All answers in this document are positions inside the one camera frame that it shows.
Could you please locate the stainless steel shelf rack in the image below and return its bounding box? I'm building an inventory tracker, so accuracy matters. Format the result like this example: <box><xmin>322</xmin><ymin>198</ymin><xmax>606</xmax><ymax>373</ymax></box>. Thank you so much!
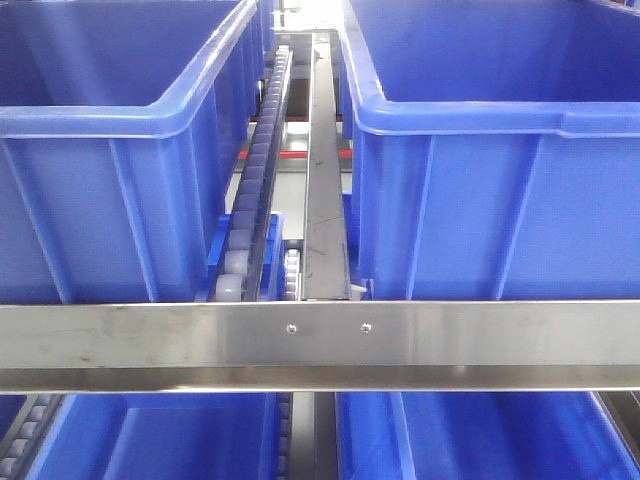
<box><xmin>1</xmin><ymin>300</ymin><xmax>639</xmax><ymax>393</ymax></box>

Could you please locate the roller conveyor track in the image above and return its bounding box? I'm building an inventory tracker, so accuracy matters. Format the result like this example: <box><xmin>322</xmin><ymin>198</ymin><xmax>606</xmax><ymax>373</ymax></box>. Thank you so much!
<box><xmin>210</xmin><ymin>45</ymin><xmax>293</xmax><ymax>302</ymax></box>

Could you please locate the blue bin centre right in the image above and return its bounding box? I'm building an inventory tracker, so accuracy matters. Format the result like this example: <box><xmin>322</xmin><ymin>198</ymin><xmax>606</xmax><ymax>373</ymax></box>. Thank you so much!
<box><xmin>338</xmin><ymin>1</ymin><xmax>639</xmax><ymax>300</ymax></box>

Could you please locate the blue bin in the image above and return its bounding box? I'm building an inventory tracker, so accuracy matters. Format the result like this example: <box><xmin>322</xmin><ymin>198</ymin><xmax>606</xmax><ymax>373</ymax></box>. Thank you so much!
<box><xmin>337</xmin><ymin>392</ymin><xmax>639</xmax><ymax>479</ymax></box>
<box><xmin>27</xmin><ymin>393</ymin><xmax>282</xmax><ymax>479</ymax></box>
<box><xmin>338</xmin><ymin>1</ymin><xmax>639</xmax><ymax>300</ymax></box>
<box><xmin>1</xmin><ymin>1</ymin><xmax>263</xmax><ymax>304</ymax></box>

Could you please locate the blue bin lower right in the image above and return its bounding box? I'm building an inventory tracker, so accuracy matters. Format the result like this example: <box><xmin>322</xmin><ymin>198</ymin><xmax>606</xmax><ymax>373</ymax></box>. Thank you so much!
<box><xmin>337</xmin><ymin>392</ymin><xmax>639</xmax><ymax>479</ymax></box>

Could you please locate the blue bin centre left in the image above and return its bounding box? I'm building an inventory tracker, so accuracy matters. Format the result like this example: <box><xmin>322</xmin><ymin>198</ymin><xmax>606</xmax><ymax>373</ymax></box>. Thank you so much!
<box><xmin>1</xmin><ymin>1</ymin><xmax>263</xmax><ymax>304</ymax></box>

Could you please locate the blue bin lower left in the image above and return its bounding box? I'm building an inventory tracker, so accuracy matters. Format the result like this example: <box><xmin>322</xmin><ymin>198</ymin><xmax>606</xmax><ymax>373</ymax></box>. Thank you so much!
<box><xmin>27</xmin><ymin>393</ymin><xmax>282</xmax><ymax>479</ymax></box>

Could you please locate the steel divider rail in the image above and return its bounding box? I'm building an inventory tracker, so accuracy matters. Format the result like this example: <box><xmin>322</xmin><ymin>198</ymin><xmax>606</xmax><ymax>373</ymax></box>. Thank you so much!
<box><xmin>301</xmin><ymin>31</ymin><xmax>350</xmax><ymax>300</ymax></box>

